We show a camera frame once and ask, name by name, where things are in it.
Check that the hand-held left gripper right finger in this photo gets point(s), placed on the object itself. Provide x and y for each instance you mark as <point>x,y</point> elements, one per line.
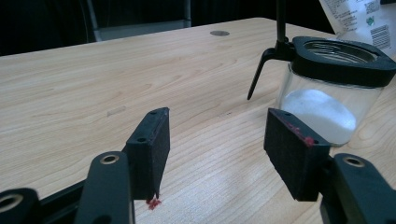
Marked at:
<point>295,158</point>

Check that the white and blue bag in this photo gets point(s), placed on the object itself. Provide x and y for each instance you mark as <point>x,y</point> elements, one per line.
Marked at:
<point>358,21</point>

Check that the round grey table grommet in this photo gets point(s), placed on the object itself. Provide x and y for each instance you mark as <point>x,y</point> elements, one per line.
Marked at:
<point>219,33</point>

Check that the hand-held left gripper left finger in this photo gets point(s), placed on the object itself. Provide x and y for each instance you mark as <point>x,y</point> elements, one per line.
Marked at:
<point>149,161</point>

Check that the white powder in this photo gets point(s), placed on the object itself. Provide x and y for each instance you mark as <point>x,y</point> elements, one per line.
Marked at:
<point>320,112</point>

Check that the white-framed desk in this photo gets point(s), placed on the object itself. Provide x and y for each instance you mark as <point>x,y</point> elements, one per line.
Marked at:
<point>140,28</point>

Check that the glass jar with black lid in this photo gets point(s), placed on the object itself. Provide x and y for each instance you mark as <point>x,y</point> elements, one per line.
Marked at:
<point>339,63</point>

